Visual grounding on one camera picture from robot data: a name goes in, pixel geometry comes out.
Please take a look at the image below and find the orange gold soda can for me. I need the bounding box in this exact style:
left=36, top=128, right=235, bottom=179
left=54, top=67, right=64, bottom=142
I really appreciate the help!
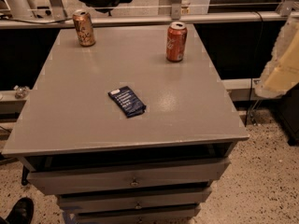
left=73, top=9, right=95, bottom=47

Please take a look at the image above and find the grey drawer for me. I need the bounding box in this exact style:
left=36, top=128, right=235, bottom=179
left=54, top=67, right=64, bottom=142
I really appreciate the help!
left=58, top=187, right=211, bottom=214
left=28, top=158, right=230, bottom=195
left=76, top=204, right=200, bottom=224

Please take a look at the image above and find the black hanging cable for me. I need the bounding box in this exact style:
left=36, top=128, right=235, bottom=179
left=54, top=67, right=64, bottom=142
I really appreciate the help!
left=244, top=10, right=264, bottom=128

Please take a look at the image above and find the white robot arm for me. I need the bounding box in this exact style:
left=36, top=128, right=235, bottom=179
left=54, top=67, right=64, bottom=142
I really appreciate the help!
left=255, top=17, right=299, bottom=99

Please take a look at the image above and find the grey drawer cabinet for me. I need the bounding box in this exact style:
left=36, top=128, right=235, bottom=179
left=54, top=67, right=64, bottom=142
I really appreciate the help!
left=4, top=26, right=248, bottom=224

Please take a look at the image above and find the dark blue snack bar wrapper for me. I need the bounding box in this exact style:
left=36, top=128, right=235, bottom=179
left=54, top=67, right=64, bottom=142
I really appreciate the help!
left=108, top=86, right=147, bottom=118

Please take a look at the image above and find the top grey drawer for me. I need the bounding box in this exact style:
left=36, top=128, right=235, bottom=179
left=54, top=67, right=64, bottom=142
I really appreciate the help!
left=28, top=158, right=230, bottom=195

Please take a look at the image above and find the crumpled clear plastic piece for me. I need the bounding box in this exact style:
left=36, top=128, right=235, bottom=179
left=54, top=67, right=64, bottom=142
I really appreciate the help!
left=14, top=85, right=30, bottom=99

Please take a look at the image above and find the bottom grey drawer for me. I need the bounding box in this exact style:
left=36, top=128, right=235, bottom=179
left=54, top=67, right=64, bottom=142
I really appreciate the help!
left=76, top=204, right=200, bottom=224

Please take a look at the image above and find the middle grey drawer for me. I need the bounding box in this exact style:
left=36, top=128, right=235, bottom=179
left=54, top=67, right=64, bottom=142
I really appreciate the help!
left=58, top=187, right=211, bottom=214

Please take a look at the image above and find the grey metal rail frame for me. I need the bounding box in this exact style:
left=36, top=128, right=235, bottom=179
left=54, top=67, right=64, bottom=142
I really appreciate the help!
left=1, top=0, right=299, bottom=29

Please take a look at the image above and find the red coke can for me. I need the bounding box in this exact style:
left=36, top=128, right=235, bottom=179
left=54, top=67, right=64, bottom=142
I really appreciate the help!
left=166, top=21, right=188, bottom=63

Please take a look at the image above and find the black leather shoe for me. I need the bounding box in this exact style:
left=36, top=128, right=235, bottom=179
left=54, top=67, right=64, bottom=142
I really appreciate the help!
left=0, top=197, right=34, bottom=224

